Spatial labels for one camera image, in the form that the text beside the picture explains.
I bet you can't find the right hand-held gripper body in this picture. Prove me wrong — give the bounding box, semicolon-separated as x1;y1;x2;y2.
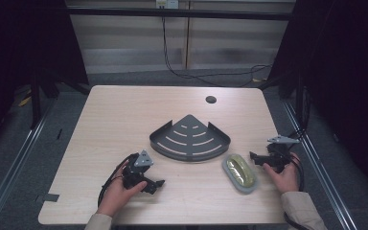
265;135;301;174

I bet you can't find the hand-held gripper black cable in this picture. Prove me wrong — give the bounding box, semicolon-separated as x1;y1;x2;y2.
283;127;306;230
97;152;140;209

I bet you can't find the black curtain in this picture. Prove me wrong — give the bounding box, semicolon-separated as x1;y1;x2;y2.
0;0;90;154
266;0;368;205

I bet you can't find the black stand post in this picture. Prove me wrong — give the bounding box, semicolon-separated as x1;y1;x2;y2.
30;71;43;130

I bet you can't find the white wall socket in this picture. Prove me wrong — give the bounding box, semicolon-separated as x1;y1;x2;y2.
155;0;180;10

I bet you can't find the yellow soap bar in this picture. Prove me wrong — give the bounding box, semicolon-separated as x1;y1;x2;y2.
225;153;257;188

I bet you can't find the yellow floor tape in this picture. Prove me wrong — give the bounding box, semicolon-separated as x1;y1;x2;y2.
17;95;33;108

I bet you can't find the right hand-held gripper black cable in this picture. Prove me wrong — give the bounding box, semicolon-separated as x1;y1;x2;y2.
283;127;306;230

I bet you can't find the person's right hand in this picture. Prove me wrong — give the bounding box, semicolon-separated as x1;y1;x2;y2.
262;151;302;196

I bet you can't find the dark grey metal corner shelf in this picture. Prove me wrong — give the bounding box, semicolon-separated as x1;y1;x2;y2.
149;113;232;163

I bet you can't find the grey soap dish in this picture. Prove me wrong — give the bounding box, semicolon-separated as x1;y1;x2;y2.
220;153;260;196

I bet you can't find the grey tape strip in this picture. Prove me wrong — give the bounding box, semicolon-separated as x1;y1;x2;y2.
43;193;60;203

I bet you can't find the person's left hand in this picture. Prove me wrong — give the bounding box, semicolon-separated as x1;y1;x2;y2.
96;160;149;219

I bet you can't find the black cable on floor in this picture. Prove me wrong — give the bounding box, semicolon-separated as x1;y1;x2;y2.
160;14;273;88

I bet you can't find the left hand-held gripper black cable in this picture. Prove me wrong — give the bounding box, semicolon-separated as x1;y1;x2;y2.
97;152;140;209

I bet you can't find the black horizontal frame bar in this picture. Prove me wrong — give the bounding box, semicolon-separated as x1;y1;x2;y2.
66;7;294;22

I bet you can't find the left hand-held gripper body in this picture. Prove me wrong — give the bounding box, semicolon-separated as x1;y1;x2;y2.
122;149;156;193

